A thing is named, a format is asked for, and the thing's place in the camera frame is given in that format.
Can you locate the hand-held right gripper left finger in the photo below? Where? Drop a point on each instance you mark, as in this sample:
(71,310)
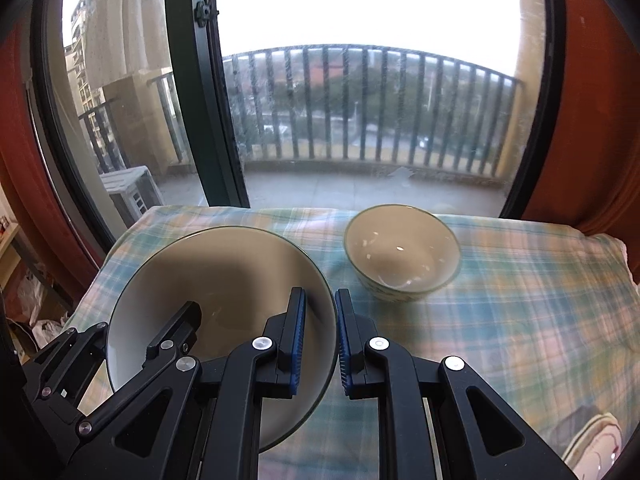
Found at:
(295,340)

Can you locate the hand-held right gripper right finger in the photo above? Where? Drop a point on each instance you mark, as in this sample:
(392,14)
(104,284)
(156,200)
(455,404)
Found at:
(344,350)

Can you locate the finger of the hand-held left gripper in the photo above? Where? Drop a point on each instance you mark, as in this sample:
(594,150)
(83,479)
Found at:
(70,360)
(175,330)

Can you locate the cream bowl green leaf print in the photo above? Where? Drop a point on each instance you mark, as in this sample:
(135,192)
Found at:
(225,270)

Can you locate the white plastic bags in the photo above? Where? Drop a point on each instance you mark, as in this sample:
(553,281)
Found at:
(30,295)

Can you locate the cream bowl green flower print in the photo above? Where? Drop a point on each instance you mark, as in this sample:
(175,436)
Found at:
(400,240)

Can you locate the white shelf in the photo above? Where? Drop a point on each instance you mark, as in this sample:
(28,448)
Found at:
(7,245)

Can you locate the white outdoor air conditioner unit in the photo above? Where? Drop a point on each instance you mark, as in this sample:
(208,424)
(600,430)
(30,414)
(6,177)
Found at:
(130,185)

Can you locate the blue plaid tablecloth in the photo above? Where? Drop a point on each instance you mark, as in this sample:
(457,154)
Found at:
(500,310)

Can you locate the orange curtain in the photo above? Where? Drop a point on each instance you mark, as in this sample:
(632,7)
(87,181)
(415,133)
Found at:
(30,160)
(600,110)

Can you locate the cream scalloped yellow-flower plate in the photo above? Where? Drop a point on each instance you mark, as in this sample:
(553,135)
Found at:
(595,445)

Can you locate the apartment building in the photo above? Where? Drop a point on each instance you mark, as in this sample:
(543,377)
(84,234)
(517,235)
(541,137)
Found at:
(80,60)

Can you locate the grey balcony railing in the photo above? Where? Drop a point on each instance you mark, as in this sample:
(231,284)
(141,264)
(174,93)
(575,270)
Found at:
(350,47)

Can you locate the dark green window frame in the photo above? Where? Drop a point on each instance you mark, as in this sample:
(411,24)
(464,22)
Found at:
(195,110)

